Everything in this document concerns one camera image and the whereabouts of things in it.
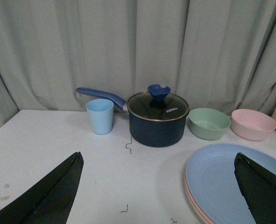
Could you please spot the glass pot lid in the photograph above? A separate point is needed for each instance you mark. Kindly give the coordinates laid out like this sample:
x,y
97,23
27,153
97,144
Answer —
x,y
158,104

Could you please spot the grey curtain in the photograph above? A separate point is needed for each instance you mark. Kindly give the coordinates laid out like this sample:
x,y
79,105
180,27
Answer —
x,y
219,54

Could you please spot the dark blue saucepan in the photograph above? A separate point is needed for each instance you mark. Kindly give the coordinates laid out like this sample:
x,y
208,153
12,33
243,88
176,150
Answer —
x,y
148,133

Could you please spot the cream plate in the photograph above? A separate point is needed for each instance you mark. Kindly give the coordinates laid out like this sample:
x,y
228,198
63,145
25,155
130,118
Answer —
x,y
199,212

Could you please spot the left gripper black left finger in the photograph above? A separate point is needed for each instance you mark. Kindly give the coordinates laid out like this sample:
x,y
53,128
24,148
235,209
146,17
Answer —
x,y
50,200

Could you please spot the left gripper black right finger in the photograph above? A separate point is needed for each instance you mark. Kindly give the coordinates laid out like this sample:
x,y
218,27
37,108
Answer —
x,y
258,187

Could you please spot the pink bowl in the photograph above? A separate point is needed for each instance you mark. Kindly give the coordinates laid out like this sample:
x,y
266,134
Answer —
x,y
252,125

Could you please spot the light blue plate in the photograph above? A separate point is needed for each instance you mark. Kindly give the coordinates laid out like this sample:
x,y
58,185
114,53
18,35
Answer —
x,y
212,183

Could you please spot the pink plate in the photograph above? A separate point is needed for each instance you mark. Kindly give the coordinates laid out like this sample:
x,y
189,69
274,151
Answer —
x,y
187,189

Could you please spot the light blue cup left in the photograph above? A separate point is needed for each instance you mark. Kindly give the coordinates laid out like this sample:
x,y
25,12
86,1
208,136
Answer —
x,y
100,112

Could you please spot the green bowl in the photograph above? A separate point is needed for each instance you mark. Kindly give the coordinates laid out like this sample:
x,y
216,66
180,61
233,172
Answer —
x,y
208,124

